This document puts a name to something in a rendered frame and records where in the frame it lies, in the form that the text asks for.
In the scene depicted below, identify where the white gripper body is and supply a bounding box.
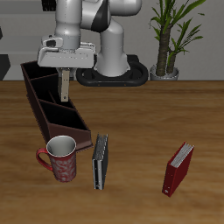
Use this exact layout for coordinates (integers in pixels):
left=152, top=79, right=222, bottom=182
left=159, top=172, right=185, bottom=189
left=36, top=42, right=96, bottom=70

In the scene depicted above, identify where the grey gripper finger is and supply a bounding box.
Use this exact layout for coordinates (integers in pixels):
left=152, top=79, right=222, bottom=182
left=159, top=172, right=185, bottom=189
left=63, top=67, right=71, bottom=102
left=58, top=67, right=65, bottom=102

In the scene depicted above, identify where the dark brown desk caddy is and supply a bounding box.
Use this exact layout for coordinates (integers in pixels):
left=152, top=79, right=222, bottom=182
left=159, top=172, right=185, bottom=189
left=19, top=60, right=95, bottom=153

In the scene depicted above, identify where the black book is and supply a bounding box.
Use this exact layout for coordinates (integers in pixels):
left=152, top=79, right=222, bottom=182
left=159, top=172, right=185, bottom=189
left=91, top=133, right=109, bottom=191

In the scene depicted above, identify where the red book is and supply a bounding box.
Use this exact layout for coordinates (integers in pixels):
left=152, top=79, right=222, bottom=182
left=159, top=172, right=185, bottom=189
left=161, top=141, right=196, bottom=199

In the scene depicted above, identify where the red patterned mug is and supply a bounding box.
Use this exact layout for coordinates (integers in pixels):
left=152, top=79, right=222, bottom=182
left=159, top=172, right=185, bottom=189
left=35, top=134, right=78, bottom=184

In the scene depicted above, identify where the green pot plant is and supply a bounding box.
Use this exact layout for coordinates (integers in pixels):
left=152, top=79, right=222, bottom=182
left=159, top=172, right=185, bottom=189
left=148, top=0, right=207, bottom=82

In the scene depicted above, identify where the flat black base plate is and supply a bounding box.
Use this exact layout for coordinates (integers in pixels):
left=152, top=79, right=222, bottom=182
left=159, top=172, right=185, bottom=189
left=75, top=54, right=150, bottom=88

